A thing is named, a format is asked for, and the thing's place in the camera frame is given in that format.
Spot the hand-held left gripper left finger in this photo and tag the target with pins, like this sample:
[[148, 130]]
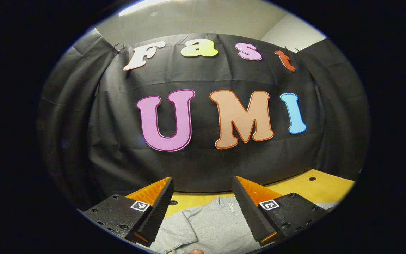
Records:
[[157, 211]]

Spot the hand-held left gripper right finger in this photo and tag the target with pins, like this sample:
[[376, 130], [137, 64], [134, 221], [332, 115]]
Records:
[[247, 211]]

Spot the grey sweatshirt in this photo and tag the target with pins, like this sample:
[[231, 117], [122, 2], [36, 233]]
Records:
[[206, 225]]

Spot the black backdrop cloth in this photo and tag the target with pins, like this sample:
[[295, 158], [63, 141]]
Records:
[[203, 165]]

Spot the small metal cloth clip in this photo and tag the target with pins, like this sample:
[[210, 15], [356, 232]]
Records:
[[287, 48], [116, 47]]

